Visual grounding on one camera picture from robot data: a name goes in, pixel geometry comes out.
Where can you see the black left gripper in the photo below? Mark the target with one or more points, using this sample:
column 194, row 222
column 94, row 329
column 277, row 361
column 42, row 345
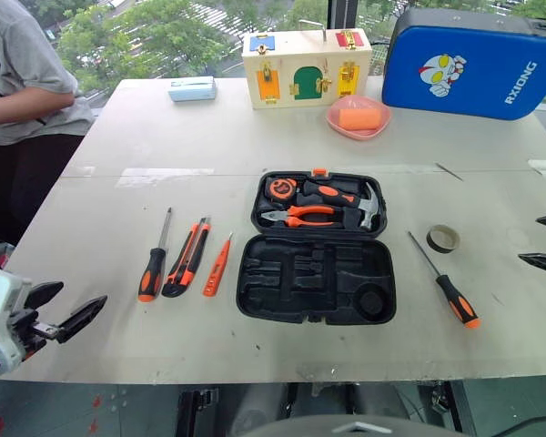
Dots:
column 29, row 330

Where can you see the dark tape roll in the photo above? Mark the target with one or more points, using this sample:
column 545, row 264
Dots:
column 441, row 249

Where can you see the orange black utility knife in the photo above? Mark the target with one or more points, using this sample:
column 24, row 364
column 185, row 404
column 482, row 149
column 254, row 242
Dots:
column 184, row 268

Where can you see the orange voltage tester pen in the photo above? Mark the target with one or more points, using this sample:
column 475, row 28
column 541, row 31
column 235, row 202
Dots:
column 214, row 277

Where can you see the person's bare forearm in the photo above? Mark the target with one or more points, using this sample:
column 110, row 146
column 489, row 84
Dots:
column 23, row 107

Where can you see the black tool case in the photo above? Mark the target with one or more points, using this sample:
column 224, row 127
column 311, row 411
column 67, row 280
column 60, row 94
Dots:
column 318, row 277

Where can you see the blue case with cartoon print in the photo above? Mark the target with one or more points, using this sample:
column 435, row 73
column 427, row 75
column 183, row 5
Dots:
column 482, row 95

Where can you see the orange sponge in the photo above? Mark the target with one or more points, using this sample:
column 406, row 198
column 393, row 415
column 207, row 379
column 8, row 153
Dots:
column 358, row 118

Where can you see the pink plastic dish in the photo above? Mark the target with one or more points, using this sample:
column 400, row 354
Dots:
column 346, row 129

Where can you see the orange black tape measure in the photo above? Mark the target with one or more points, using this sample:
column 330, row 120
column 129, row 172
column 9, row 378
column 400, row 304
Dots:
column 281, row 187

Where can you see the light blue tissue box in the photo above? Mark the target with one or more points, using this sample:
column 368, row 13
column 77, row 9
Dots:
column 192, row 88

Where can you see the person in grey t-shirt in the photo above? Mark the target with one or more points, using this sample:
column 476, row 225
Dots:
column 18, row 54

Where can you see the dark rounded shape silver chevron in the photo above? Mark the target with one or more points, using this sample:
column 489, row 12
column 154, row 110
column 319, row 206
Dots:
column 346, row 428

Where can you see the wooden latch box coloured doors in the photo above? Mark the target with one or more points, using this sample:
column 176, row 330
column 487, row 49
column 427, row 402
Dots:
column 300, row 54

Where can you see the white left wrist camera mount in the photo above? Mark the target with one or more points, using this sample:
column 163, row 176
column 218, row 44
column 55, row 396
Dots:
column 2, row 300

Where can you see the black table frame bracket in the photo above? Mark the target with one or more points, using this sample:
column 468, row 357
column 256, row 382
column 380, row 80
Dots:
column 442, row 398
column 198, row 407

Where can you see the dark window frame post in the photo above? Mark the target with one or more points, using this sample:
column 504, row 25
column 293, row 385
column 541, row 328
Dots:
column 342, row 13

